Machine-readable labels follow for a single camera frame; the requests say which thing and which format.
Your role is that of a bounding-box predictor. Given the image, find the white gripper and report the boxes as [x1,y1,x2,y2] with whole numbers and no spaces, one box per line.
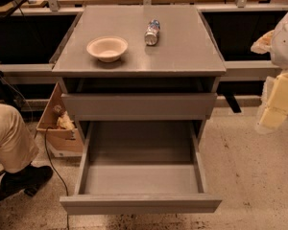
[254,71,288,134]

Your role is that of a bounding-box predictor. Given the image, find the person leg beige trousers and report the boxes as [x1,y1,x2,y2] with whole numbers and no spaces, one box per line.
[0,104,38,173]

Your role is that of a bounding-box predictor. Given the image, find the black shoe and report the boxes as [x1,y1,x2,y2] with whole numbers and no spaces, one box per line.
[0,165,53,201]

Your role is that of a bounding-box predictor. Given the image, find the grey top drawer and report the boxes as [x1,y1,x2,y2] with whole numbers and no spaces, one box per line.
[60,77,218,122]

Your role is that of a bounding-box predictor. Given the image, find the black floor cable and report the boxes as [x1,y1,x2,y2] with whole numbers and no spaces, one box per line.
[43,126,71,230]

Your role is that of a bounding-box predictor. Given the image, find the white paper bowl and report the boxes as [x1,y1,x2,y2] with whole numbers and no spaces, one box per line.
[86,36,128,63]

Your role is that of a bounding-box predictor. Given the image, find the grey drawer cabinet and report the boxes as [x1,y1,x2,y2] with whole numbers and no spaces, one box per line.
[48,5,228,146]

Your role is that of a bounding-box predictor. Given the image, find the silver soda can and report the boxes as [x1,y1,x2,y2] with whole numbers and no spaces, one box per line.
[144,19,160,46]

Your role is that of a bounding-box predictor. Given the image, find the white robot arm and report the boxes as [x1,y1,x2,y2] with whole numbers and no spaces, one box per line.
[251,12,288,134]

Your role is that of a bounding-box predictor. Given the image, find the grey metal rail frame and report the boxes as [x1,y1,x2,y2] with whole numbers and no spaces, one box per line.
[0,4,288,84]

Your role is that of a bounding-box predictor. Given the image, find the grey drawer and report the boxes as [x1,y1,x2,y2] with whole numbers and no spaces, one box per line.
[60,77,218,122]
[60,121,222,215]

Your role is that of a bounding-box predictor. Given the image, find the wooden box with toys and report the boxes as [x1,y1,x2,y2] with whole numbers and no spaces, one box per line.
[36,82,83,157]

